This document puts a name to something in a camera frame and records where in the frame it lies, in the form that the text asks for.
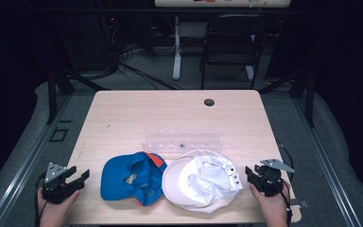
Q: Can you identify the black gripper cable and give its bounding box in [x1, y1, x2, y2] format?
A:
[33, 171, 49, 227]
[275, 140, 296, 227]

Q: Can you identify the person's right hand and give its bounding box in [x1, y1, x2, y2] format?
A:
[249, 183, 289, 227]

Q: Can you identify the white baseball cap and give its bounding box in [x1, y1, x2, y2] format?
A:
[161, 148, 244, 215]

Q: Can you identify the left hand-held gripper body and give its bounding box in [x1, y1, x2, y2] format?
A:
[41, 162, 78, 204]

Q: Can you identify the bundle of floor cables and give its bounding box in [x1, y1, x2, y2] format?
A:
[115, 43, 184, 92]

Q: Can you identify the grey metal bracket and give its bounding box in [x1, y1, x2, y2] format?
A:
[289, 199, 310, 209]

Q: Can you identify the black metal stand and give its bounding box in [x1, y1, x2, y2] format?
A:
[257, 66, 317, 129]
[45, 61, 112, 126]

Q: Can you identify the white desk leg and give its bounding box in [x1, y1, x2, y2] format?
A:
[172, 15, 183, 81]
[245, 33, 255, 81]

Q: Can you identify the clear acrylic peg rack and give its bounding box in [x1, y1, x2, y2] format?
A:
[141, 127, 224, 155]

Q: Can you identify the person's left hand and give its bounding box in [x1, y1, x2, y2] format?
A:
[37, 188, 82, 227]

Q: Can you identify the dark equipment with red light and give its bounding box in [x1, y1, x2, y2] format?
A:
[98, 14, 121, 74]

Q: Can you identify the black folding chair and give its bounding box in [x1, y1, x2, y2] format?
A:
[199, 12, 282, 91]

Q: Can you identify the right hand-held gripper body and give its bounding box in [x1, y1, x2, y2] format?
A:
[252, 158, 296, 198]

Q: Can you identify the aluminium floor rail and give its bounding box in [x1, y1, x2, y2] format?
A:
[290, 94, 363, 227]
[0, 94, 74, 227]

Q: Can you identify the blue baseball cap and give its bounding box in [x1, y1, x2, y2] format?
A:
[99, 150, 168, 207]

